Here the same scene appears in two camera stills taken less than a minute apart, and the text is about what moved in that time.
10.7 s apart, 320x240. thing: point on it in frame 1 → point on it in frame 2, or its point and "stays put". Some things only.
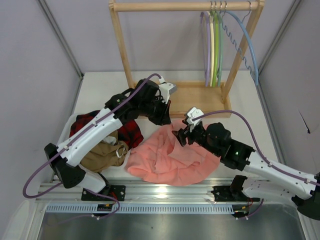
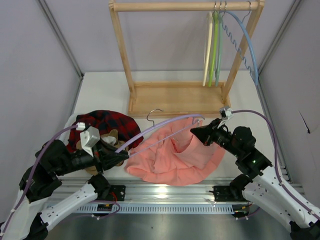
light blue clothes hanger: x=249 y=38 stays put
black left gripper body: x=161 y=113 → x=99 y=158
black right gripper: x=188 y=136 → x=212 y=133
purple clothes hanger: x=206 y=18 → x=157 y=125
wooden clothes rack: x=196 y=100 stays put
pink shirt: x=161 y=158 stays put
